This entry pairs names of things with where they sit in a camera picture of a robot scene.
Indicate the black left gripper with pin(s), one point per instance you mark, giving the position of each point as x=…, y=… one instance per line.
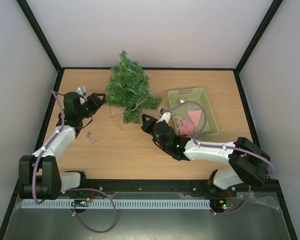
x=97, y=103

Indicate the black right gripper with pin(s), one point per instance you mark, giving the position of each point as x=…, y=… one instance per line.
x=151, y=125

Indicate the small green christmas tree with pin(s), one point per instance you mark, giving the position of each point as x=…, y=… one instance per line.
x=132, y=92

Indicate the pink paper ornament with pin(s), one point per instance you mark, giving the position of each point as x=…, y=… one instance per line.
x=186, y=128

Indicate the clear battery box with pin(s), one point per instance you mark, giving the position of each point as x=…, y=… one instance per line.
x=91, y=138

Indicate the pink triangular paper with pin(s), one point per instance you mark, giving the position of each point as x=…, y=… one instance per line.
x=195, y=116

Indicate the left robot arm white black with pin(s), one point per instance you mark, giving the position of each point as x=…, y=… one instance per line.
x=44, y=161

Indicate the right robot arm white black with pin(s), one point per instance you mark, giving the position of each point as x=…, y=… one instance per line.
x=248, y=163

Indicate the wooden ornament in basket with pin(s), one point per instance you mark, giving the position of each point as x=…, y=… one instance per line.
x=179, y=121

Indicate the green plastic basket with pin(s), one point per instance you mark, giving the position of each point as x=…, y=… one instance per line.
x=196, y=100

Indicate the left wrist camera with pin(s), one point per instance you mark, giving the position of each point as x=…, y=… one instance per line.
x=81, y=90

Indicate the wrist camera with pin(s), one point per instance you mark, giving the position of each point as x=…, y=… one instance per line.
x=81, y=90
x=165, y=115

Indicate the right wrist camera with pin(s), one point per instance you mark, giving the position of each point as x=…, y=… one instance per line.
x=165, y=115

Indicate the light blue cable duct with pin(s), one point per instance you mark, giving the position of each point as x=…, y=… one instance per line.
x=121, y=204

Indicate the black enclosure frame post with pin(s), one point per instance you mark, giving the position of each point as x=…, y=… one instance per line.
x=29, y=15

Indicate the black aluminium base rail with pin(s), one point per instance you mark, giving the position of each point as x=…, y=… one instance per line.
x=196, y=188

